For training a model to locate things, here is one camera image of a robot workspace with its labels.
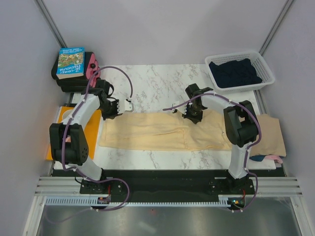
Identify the pink and black case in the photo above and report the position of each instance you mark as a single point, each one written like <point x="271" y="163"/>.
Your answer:
<point x="76" y="84"/>

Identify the folded beige t-shirt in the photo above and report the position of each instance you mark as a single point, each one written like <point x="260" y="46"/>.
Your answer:
<point x="272" y="142"/>

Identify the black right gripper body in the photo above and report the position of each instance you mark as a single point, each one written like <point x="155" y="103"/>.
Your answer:
<point x="194" y="112"/>

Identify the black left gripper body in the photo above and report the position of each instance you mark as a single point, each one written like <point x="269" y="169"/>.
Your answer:
<point x="109" y="109"/>

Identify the yellow mug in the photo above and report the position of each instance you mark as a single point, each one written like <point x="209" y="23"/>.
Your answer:
<point x="67" y="115"/>

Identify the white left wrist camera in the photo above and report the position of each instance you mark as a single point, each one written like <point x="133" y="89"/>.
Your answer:
<point x="125" y="106"/>

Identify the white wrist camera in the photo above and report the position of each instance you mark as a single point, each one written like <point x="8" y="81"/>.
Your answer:
<point x="176" y="108"/>
<point x="125" y="106"/>

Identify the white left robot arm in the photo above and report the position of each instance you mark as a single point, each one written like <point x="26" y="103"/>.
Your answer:
<point x="67" y="139"/>

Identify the blue illustrated book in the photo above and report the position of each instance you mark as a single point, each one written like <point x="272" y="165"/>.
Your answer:
<point x="70" y="62"/>

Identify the white slotted cable duct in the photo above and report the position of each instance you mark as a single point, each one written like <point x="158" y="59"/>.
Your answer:
<point x="109" y="201"/>

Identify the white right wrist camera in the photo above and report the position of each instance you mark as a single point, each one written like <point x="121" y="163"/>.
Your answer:
<point x="176" y="108"/>

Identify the white plastic basket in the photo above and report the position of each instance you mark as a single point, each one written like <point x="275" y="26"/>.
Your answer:
<point x="258" y="62"/>

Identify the orange board with black border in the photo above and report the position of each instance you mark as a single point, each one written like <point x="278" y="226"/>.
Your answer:
<point x="94" y="132"/>

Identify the navy t-shirt in basket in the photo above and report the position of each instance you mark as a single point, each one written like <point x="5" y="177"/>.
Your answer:
<point x="234" y="73"/>

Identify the yellow t-shirt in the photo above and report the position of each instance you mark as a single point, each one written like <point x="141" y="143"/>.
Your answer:
<point x="165" y="132"/>

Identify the folded pink and blue clothes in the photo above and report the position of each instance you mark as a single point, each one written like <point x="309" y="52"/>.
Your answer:
<point x="260" y="158"/>

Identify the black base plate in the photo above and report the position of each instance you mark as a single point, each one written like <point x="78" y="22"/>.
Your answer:
<point x="168" y="186"/>

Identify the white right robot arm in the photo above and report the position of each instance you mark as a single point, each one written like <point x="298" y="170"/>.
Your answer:
<point x="241" y="124"/>

